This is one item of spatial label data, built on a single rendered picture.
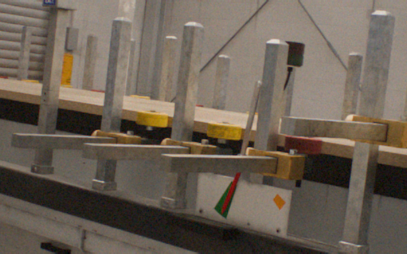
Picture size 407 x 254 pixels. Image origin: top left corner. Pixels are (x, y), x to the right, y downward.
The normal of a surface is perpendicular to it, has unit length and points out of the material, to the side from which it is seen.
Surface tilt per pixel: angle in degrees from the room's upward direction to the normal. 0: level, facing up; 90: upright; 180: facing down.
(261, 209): 90
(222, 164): 90
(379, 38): 90
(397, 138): 90
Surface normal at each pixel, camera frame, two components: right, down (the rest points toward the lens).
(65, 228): -0.68, -0.04
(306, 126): 0.72, 0.12
